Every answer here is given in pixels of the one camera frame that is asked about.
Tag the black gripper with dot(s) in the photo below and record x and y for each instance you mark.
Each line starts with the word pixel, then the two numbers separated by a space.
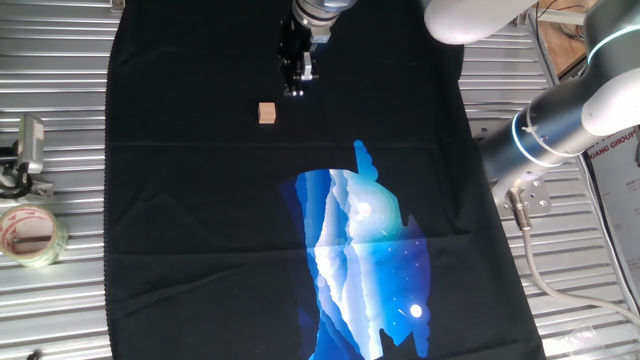
pixel 292 52

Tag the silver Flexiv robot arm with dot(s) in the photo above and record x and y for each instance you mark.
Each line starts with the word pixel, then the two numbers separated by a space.
pixel 550 125

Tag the small wooden block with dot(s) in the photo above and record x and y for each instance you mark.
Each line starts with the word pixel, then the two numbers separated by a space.
pixel 266 113

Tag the black cloth with blue print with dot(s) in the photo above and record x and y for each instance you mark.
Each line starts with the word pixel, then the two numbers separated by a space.
pixel 200 200

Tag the brown wooden board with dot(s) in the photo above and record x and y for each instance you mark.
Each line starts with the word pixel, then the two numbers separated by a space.
pixel 560 50

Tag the clear packing tape roll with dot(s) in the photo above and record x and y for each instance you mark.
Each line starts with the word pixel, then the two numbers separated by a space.
pixel 59 242

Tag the clear plastic bag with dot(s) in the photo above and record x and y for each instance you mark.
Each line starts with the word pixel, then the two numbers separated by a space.
pixel 580 337

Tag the metal corner bracket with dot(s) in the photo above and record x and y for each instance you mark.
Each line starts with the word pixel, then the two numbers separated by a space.
pixel 118 5

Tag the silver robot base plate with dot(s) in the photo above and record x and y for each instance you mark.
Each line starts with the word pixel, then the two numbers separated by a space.
pixel 537 200

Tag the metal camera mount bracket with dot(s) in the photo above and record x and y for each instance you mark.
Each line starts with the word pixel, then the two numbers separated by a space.
pixel 42 190

